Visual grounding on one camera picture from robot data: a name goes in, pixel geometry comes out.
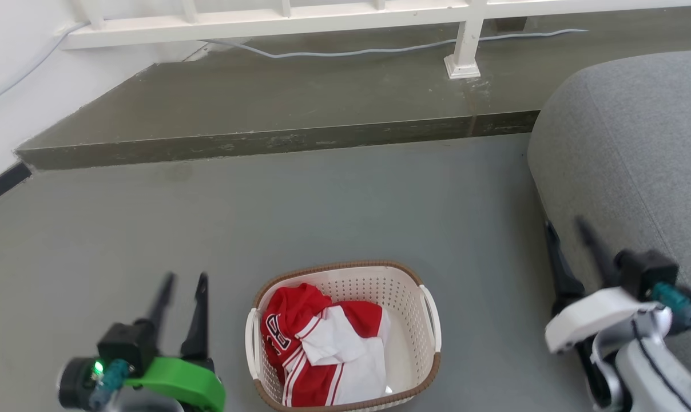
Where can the cream laundry basket brown rim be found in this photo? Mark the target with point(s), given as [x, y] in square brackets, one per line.
[405, 309]

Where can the red white baseball jersey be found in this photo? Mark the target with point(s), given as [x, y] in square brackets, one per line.
[300, 343]

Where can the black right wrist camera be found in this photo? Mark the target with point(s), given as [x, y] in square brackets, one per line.
[646, 272]

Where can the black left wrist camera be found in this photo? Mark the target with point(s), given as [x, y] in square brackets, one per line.
[125, 346]

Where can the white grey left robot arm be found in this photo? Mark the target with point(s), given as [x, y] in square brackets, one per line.
[76, 384]

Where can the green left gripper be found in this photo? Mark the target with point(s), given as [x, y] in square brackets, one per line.
[179, 380]

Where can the white railing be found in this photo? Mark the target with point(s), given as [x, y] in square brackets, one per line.
[322, 20]

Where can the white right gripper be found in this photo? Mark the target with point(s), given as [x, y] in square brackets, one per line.
[594, 315]

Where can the black baseboard strip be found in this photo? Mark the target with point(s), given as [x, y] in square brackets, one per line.
[2, 182]

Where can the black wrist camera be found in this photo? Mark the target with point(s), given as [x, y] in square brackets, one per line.
[125, 346]
[646, 272]

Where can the grey fabric sofa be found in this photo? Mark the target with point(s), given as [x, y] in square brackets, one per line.
[637, 143]

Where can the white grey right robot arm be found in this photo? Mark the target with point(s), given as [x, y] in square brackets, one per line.
[654, 372]

